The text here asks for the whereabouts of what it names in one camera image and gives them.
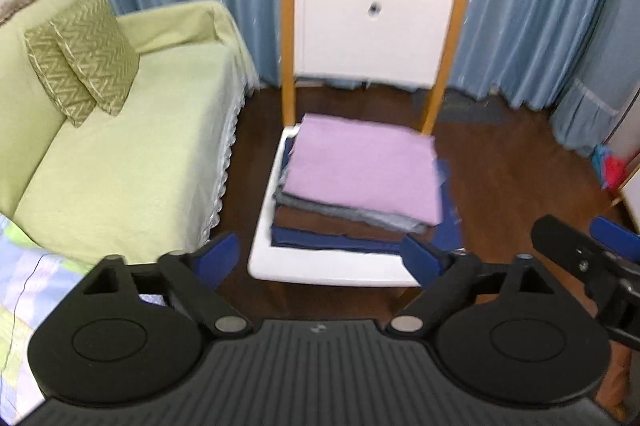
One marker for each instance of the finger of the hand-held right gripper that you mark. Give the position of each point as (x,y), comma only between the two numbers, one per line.
(612,231)
(570,246)

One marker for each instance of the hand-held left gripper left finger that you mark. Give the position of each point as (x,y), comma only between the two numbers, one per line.
(220,254)

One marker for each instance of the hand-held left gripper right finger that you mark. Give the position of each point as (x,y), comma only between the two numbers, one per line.
(421,257)

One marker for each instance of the purple shirt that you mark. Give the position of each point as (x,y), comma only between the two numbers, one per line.
(360,166)

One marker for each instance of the stack of folded clothes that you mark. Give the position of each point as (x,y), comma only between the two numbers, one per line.
(325,239)

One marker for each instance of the white furniture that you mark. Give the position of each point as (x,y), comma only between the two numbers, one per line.
(631,191)

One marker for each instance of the grey folded garment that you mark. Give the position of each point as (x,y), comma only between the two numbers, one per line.
(395,221)

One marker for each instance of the red and blue toy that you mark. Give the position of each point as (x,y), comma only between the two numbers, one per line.
(610,166)

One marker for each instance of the dark brown folded garment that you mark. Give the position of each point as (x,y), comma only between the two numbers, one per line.
(310,220)

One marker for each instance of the sofa with green cover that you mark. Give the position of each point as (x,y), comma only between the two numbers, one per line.
(125,146)

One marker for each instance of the dark rug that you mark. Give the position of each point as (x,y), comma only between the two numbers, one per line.
(475,113)

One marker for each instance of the checked blue green blanket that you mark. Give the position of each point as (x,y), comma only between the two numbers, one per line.
(30,266)

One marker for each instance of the green zigzag pillow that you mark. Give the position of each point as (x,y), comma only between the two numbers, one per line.
(55,81)
(95,46)

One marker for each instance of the white chair with wooden frame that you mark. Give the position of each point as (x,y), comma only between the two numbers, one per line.
(370,31)

